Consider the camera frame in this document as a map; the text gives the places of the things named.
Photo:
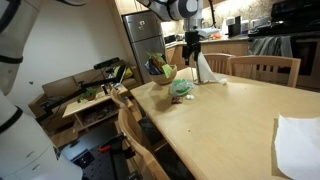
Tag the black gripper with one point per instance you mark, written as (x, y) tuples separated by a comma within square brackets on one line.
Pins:
[(192, 38)]

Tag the white marshmallow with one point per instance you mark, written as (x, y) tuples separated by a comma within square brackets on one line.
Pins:
[(190, 97)]

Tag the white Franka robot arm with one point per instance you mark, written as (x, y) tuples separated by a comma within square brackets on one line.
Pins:
[(20, 146)]

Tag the green marshmallow pack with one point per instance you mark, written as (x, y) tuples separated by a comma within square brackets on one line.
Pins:
[(181, 87)]

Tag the metal napkin holder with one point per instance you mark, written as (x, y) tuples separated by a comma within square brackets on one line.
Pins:
[(196, 71)]

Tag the wooden slat back chair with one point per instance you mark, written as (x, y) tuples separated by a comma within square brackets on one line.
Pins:
[(216, 56), (263, 60)]

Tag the white napkin stack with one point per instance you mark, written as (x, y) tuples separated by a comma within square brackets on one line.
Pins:
[(206, 73)]

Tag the black toaster oven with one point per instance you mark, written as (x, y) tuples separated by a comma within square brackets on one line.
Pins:
[(170, 39)]

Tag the wooden lower kitchen cabinets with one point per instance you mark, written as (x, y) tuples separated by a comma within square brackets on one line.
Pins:
[(220, 48)]

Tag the wooden kitchen cabinets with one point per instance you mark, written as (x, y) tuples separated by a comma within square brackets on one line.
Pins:
[(128, 5), (220, 48)]

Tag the colourful snack packets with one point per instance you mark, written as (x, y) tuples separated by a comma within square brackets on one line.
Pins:
[(156, 63)]

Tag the wooden bowl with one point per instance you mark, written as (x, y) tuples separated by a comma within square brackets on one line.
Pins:
[(163, 80)]

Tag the crumpled white tissue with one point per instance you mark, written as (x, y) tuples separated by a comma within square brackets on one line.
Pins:
[(222, 81)]

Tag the black coffee maker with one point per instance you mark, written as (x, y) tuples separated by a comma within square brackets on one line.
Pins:
[(235, 28)]

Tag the stainless steel refrigerator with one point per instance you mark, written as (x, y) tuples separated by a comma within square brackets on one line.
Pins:
[(143, 36)]

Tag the yellow green pillow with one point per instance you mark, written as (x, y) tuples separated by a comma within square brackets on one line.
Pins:
[(128, 73)]

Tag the grey towel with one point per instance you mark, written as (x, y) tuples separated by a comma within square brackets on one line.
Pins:
[(270, 46)]

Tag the wooden upper kitchen cabinets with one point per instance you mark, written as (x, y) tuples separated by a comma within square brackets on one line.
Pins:
[(128, 5)]

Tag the wooden chair with dark cushion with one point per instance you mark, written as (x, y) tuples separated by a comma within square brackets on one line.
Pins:
[(116, 98), (150, 163)]

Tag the small potted green plant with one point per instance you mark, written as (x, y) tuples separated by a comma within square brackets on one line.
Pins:
[(89, 94)]

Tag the black kitchen stove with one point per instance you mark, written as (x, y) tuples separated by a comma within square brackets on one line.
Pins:
[(306, 56)]

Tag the wooden coffee table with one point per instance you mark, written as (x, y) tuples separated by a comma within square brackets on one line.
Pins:
[(76, 108)]

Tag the cluttered low wooden table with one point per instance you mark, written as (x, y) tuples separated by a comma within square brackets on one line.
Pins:
[(60, 86)]

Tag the white paper sheet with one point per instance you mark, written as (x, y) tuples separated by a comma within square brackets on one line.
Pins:
[(296, 150)]

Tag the black stereo camera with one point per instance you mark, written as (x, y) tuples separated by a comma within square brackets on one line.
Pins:
[(106, 63)]

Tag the black camera boom stand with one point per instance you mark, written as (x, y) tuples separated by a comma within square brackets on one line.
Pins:
[(100, 81)]

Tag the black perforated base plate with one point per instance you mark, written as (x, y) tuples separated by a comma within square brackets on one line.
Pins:
[(93, 166)]

